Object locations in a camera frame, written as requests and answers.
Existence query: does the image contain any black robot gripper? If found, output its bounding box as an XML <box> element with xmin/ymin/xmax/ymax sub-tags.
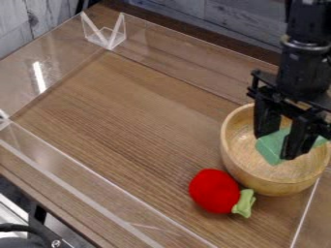
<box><xmin>247</xmin><ymin>40</ymin><xmax>331</xmax><ymax>160</ymax></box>

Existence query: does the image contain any green rectangular block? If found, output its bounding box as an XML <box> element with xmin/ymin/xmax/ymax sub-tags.
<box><xmin>255</xmin><ymin>126</ymin><xmax>331</xmax><ymax>167</ymax></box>

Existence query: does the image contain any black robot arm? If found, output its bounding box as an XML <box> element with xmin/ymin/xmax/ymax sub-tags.
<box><xmin>247</xmin><ymin>0</ymin><xmax>331</xmax><ymax>165</ymax></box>

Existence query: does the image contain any light wooden bowl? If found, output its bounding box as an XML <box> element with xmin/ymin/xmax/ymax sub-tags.
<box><xmin>220</xmin><ymin>104</ymin><xmax>331</xmax><ymax>197</ymax></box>

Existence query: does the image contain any red plush tomato toy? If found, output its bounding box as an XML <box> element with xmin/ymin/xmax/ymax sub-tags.
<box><xmin>188</xmin><ymin>169</ymin><xmax>256</xmax><ymax>218</ymax></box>

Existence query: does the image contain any black table clamp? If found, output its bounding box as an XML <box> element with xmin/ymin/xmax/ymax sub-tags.
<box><xmin>28</xmin><ymin>204</ymin><xmax>73</xmax><ymax>248</ymax></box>

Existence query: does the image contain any clear acrylic corner bracket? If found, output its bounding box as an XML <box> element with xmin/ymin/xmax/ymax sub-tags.
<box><xmin>80</xmin><ymin>13</ymin><xmax>127</xmax><ymax>50</ymax></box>

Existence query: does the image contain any clear acrylic tray wall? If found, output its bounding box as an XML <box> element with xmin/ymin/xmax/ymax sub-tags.
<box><xmin>0</xmin><ymin>110</ymin><xmax>217</xmax><ymax>248</ymax></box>

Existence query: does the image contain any black cable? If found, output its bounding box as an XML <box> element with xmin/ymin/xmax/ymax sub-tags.
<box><xmin>0</xmin><ymin>222</ymin><xmax>40</xmax><ymax>240</ymax></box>

